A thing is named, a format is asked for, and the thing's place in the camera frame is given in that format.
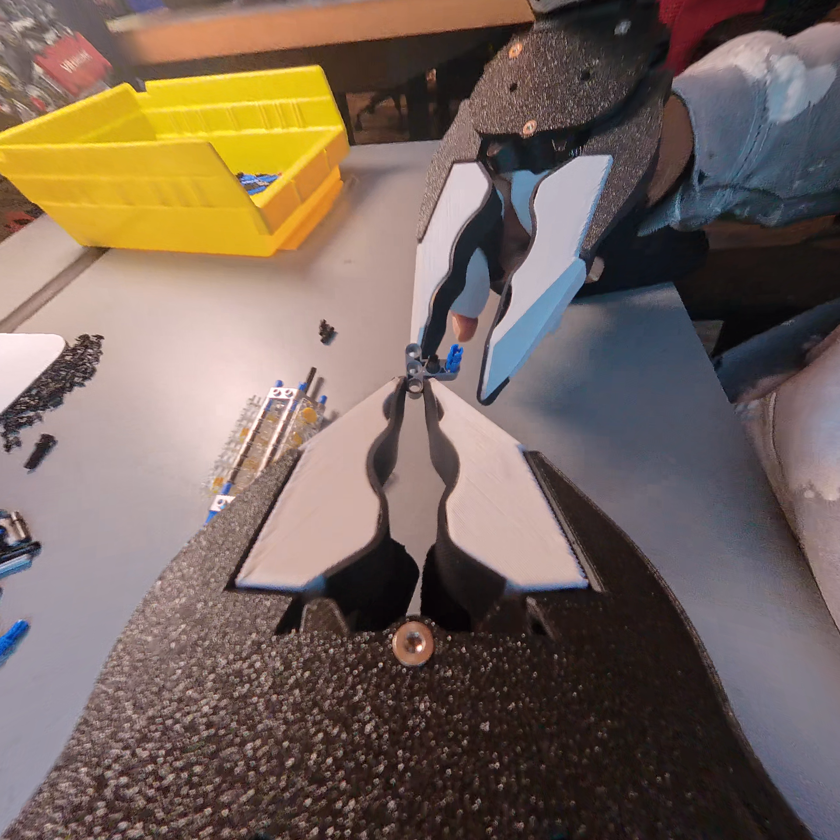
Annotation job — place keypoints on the small grey angled beam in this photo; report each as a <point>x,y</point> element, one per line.
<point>418,365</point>

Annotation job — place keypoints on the yellow plastic bin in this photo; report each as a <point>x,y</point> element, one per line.
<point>158,171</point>

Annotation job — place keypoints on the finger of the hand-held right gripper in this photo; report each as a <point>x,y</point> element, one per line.
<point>558,250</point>
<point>440,250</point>

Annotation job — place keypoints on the grey desk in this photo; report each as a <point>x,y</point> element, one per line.
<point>197,315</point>

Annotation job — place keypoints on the heap of black pins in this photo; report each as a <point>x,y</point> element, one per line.
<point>53,381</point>

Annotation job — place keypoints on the person's right forearm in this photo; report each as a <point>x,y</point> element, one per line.
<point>761,118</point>

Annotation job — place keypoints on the pile of mixed brick parts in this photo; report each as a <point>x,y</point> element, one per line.
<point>13,551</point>

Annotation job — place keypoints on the transparent brick engine model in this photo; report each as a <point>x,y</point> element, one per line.
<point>269,433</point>

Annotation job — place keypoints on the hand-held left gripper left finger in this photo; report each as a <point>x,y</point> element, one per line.
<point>315,519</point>

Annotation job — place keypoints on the red rounded object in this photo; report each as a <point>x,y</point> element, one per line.
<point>715,20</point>

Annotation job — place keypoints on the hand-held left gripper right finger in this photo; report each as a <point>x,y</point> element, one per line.
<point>515,519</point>

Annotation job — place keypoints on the pile of blue black pegs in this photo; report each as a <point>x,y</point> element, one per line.
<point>259,183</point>

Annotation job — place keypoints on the small blue peg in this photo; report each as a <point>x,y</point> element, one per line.
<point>453,355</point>

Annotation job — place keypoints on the white book stand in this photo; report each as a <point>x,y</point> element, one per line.
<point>20,361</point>

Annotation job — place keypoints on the colourful printed box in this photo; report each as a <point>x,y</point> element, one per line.
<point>53,59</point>

